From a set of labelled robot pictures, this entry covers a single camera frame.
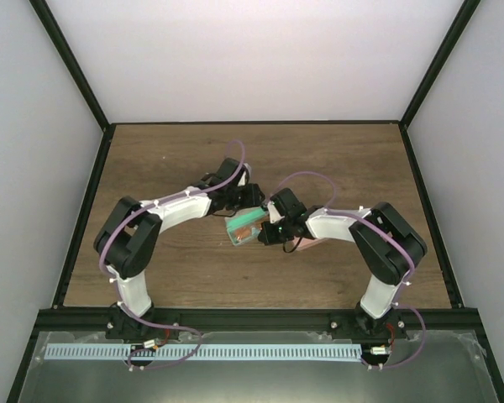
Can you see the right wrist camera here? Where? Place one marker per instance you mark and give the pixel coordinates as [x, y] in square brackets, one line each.
[274, 215]

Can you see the black aluminium frame rail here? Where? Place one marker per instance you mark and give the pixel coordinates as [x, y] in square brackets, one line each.
[341, 323]

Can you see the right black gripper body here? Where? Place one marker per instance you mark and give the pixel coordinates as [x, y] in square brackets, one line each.
[279, 236]

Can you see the orange sunglasses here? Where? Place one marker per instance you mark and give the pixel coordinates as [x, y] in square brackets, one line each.
[244, 234]

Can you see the blue slotted cable duct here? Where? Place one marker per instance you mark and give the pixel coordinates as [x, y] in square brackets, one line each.
[208, 352]

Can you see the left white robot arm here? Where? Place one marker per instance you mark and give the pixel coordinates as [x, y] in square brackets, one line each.
[126, 242]

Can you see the pink glasses case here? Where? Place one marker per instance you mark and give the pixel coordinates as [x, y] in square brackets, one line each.
[300, 244]

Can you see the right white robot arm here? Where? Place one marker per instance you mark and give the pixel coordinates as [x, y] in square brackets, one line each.
[391, 248]

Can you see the grey glasses case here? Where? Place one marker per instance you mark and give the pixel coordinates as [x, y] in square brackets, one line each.
[245, 225]

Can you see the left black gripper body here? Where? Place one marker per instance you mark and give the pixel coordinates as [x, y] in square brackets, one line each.
[238, 202]

